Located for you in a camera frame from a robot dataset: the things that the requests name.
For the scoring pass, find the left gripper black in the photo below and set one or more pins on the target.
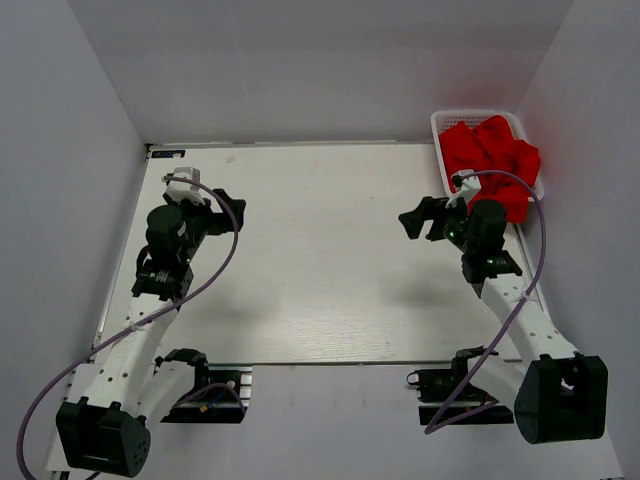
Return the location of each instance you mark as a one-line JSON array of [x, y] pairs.
[[218, 212]]

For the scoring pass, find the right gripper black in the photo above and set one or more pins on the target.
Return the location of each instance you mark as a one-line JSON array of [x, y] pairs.
[[439, 220]]

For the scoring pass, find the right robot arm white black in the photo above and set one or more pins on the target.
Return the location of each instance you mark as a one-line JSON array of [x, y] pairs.
[[558, 394]]

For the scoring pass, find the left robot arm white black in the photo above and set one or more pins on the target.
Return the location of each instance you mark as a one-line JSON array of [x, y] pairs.
[[108, 429]]

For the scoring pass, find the red t shirts pile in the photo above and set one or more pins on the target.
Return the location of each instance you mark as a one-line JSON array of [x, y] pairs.
[[491, 146]]

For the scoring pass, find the blue label sticker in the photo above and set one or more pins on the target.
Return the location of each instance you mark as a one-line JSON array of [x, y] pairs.
[[168, 154]]

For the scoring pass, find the white plastic basket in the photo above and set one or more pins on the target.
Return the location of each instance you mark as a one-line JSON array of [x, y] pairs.
[[442, 120]]

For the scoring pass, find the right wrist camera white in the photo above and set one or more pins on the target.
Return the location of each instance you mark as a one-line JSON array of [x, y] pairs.
[[467, 185]]

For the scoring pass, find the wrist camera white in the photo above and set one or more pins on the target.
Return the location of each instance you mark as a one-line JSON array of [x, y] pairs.
[[182, 184], [467, 185]]

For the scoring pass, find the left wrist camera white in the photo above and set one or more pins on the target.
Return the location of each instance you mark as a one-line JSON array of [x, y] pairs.
[[182, 184]]

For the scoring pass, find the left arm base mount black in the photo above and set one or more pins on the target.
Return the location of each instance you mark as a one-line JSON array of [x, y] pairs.
[[220, 395]]

